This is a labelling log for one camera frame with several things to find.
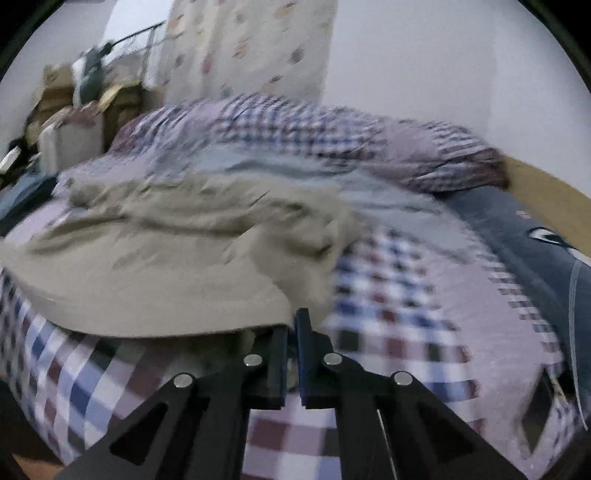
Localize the khaki beige garment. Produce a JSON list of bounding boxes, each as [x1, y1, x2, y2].
[[1, 175, 363, 338]]

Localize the black clothes rack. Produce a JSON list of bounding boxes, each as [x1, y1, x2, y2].
[[105, 20, 167, 89]]

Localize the plaid checkered bed sheet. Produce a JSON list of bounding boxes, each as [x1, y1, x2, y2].
[[1, 223, 582, 479]]

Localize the light blue sweatpants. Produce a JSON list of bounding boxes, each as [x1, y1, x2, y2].
[[149, 144, 472, 262]]

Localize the dark teal garment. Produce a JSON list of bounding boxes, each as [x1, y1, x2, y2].
[[0, 173, 57, 237]]

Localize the plaid folded quilt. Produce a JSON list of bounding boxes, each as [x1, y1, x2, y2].
[[109, 94, 509, 194]]

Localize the cardboard boxes pile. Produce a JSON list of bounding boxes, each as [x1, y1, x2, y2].
[[25, 60, 145, 148]]

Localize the green white plush toy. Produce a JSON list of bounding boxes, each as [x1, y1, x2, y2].
[[73, 41, 113, 106]]

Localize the pineapple print curtain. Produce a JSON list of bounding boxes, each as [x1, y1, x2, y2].
[[158, 0, 338, 103]]

